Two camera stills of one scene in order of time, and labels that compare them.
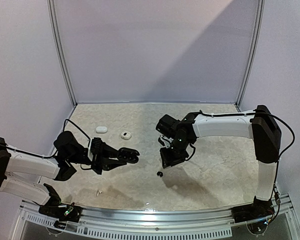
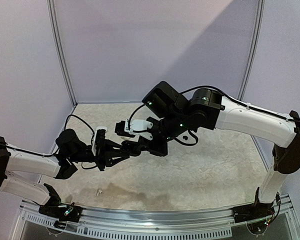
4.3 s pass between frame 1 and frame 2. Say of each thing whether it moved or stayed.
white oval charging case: stayed
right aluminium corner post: stayed
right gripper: moved
